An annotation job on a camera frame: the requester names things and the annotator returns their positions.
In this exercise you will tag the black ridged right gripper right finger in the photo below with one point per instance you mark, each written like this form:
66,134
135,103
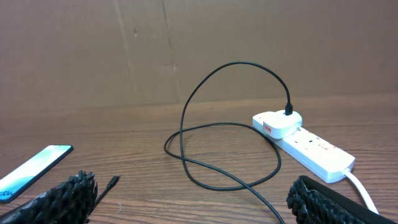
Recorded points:
313,203

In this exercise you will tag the Samsung Galaxy smartphone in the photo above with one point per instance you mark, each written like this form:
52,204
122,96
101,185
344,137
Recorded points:
21,178

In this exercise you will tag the black ridged right gripper left finger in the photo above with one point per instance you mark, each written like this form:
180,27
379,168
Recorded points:
72,201

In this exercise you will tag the white power extension strip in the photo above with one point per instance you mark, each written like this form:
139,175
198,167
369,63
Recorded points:
325,160

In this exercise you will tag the white charger plug adapter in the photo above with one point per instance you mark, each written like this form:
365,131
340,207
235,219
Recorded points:
276,124

